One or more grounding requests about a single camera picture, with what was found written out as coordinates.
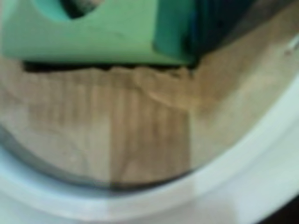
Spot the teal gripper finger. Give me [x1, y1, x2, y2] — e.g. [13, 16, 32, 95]
[186, 0, 267, 63]

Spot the light green U-shaped block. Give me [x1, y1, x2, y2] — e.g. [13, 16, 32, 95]
[0, 0, 195, 66]

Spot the white round ring container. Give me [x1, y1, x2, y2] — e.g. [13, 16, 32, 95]
[0, 77, 299, 224]

